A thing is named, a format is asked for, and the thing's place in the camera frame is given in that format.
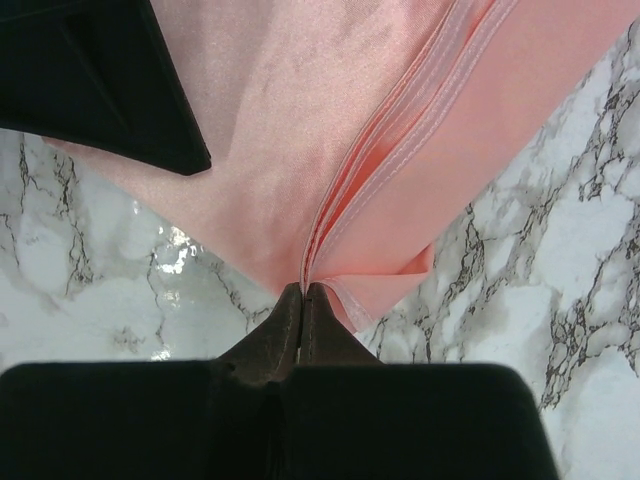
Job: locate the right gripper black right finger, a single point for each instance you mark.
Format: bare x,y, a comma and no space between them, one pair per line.
411,421

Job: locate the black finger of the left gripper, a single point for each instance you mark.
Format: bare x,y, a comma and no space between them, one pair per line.
97,74

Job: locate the pink cloth napkin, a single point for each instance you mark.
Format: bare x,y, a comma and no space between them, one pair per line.
347,135

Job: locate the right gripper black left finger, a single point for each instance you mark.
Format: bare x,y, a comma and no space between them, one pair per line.
112,420

